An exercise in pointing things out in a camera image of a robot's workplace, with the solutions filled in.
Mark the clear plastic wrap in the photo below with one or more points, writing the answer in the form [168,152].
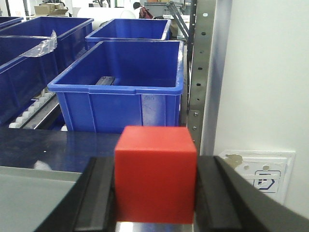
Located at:
[28,46]

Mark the white roller track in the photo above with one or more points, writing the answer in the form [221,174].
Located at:
[36,114]

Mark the grey metal tray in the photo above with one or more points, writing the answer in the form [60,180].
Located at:
[28,196]

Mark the red cube block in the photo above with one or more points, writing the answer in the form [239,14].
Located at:
[155,175]

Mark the blue plastic bin front right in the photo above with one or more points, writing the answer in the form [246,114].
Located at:
[119,83]

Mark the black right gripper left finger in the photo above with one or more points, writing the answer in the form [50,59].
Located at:
[89,206]

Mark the white wall socket plate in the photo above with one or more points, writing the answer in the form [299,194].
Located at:
[267,171]

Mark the blue plastic bin rear right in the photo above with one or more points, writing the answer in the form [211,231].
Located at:
[129,30]

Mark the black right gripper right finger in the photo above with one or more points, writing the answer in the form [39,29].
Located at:
[226,202]

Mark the perforated steel upright post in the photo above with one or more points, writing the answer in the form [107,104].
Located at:
[199,51]

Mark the blue plastic bin front left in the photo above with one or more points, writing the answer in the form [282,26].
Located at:
[21,78]

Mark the blue plastic bin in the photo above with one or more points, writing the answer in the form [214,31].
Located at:
[70,33]
[129,30]
[119,83]
[21,78]

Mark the blue plastic bin rear left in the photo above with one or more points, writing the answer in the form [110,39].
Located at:
[70,33]

